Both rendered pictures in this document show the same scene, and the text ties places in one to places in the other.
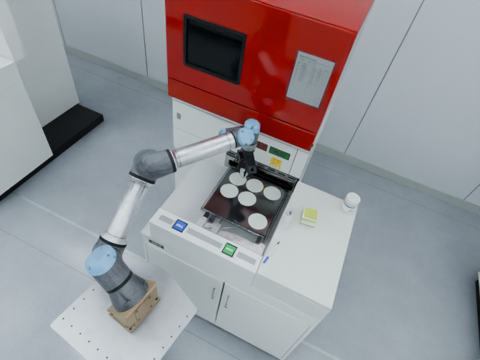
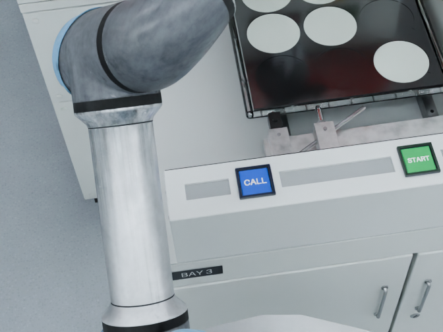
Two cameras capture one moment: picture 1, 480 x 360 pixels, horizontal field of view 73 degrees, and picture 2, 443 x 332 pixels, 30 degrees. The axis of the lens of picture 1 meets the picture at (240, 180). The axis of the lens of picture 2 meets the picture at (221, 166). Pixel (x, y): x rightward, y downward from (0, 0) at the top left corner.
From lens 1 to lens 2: 0.60 m
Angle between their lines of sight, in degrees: 15
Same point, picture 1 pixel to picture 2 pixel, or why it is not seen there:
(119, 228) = (154, 275)
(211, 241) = (360, 168)
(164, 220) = (204, 193)
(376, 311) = not seen: outside the picture
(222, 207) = (295, 81)
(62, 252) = not seen: outside the picture
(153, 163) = (173, 27)
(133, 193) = (134, 155)
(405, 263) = not seen: outside the picture
